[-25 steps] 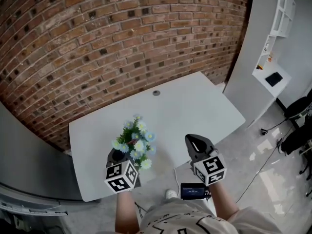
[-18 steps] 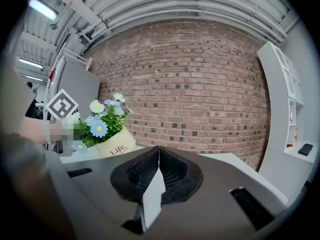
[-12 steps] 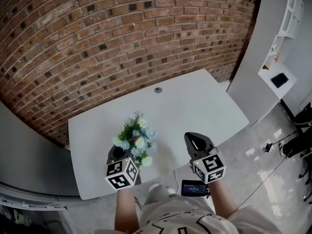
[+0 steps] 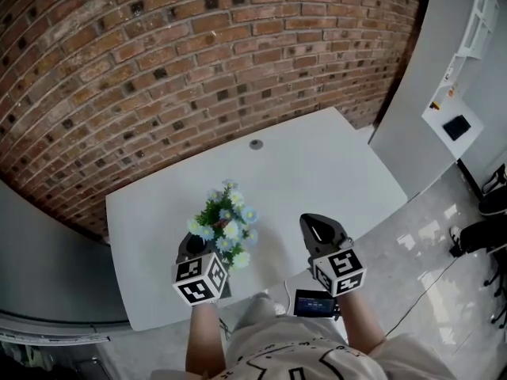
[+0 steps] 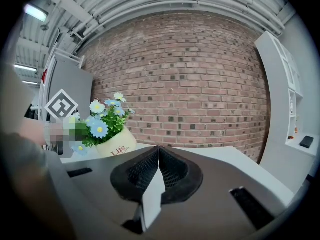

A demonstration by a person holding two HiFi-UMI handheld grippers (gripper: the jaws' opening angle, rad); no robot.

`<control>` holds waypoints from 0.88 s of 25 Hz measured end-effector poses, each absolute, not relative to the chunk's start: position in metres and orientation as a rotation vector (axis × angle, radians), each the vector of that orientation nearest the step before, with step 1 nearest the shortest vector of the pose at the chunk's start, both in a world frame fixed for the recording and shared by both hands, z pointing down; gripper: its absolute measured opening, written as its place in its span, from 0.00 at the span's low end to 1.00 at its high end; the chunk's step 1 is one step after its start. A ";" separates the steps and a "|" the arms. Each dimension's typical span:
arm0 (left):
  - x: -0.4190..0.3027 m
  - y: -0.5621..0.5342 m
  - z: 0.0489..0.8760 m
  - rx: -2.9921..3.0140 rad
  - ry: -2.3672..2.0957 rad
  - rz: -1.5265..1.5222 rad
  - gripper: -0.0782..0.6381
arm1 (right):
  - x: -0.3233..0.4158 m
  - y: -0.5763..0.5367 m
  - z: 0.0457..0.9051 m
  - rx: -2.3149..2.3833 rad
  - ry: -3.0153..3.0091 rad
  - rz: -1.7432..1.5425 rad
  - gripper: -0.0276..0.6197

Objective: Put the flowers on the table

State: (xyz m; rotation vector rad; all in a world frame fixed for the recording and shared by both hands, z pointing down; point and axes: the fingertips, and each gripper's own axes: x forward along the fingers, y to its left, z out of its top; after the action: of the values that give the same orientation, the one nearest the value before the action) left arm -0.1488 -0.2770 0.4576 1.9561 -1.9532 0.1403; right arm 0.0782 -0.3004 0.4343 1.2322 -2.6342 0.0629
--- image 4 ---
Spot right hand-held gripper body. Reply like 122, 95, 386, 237
299, 212, 368, 298

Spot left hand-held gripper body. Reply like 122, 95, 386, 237
171, 230, 231, 306

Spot blue flowers with green leaves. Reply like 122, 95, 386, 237
186, 178, 260, 272

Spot person's right forearm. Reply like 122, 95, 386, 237
336, 291, 388, 358

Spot person's left forearm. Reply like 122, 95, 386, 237
185, 302, 230, 374

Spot white desk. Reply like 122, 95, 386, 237
105, 107, 409, 332

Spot small black screen device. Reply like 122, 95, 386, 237
293, 288, 342, 321

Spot person's grey trousers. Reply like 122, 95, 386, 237
233, 292, 279, 333

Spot person's white printed shirt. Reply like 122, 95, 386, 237
150, 316, 460, 380

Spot large grey cabinet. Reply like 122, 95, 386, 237
0, 179, 132, 327

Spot white metal rack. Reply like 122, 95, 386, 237
0, 325, 112, 348

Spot white shelf cabinet with drawers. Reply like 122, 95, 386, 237
368, 0, 502, 202

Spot black office chair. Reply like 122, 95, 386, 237
482, 247, 507, 329

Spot black folding chair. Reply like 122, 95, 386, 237
0, 340, 109, 380

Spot black floor cable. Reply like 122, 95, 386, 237
385, 250, 461, 339

